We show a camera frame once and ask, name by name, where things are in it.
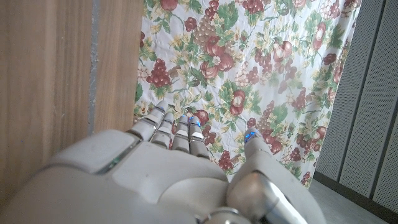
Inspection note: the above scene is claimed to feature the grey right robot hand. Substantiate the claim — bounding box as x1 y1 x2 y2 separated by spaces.
0 100 327 224

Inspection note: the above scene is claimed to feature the floral fruit print backdrop cloth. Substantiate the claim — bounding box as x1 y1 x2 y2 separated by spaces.
133 0 363 189

